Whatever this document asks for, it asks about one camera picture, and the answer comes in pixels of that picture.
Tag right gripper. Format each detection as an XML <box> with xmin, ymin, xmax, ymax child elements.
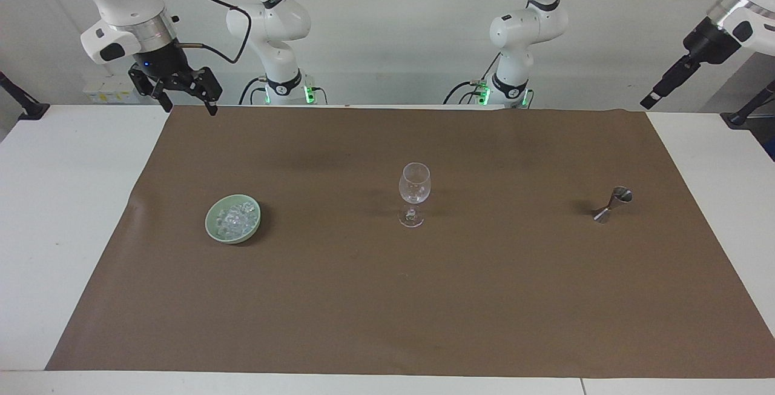
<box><xmin>128</xmin><ymin>42</ymin><xmax>223</xmax><ymax>117</ymax></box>

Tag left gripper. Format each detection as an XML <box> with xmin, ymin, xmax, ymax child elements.
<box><xmin>682</xmin><ymin>16</ymin><xmax>738</xmax><ymax>68</ymax></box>

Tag clear ice cubes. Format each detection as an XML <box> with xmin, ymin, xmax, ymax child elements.
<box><xmin>217</xmin><ymin>200</ymin><xmax>259</xmax><ymax>238</ymax></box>

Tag clear wine glass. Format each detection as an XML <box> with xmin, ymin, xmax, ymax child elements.
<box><xmin>397</xmin><ymin>162</ymin><xmax>432</xmax><ymax>228</ymax></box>

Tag black stand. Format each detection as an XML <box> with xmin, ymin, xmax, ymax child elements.
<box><xmin>0</xmin><ymin>71</ymin><xmax>50</xmax><ymax>121</ymax></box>
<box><xmin>720</xmin><ymin>79</ymin><xmax>775</xmax><ymax>130</ymax></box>

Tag green ceramic bowl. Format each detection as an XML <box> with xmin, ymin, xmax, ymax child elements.
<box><xmin>205</xmin><ymin>194</ymin><xmax>263</xmax><ymax>245</ymax></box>

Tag steel jigger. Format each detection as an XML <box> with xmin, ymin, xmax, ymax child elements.
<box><xmin>592</xmin><ymin>185</ymin><xmax>633</xmax><ymax>225</ymax></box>

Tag black cable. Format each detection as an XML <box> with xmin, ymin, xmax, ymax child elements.
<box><xmin>443</xmin><ymin>51</ymin><xmax>504</xmax><ymax>105</ymax></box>
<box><xmin>238</xmin><ymin>77</ymin><xmax>271</xmax><ymax>105</ymax></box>
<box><xmin>174</xmin><ymin>0</ymin><xmax>253</xmax><ymax>66</ymax></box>

